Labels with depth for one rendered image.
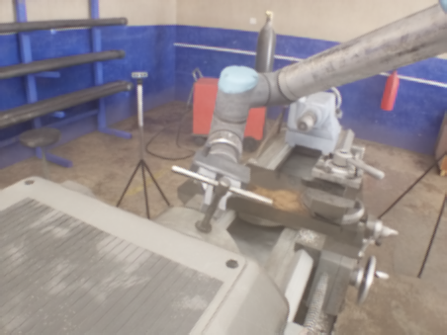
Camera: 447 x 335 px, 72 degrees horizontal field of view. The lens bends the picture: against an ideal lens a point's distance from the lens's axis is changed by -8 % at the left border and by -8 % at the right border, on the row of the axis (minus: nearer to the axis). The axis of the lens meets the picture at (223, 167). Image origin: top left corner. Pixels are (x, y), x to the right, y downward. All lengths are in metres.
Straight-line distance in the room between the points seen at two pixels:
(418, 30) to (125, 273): 0.58
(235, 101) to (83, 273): 0.54
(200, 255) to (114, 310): 0.13
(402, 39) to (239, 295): 0.50
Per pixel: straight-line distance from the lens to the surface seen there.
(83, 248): 0.45
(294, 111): 2.01
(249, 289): 0.40
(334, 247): 1.35
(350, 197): 1.20
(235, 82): 0.79
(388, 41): 0.67
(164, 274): 0.40
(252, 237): 1.48
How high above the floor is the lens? 1.62
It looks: 26 degrees down
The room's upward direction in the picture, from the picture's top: 4 degrees clockwise
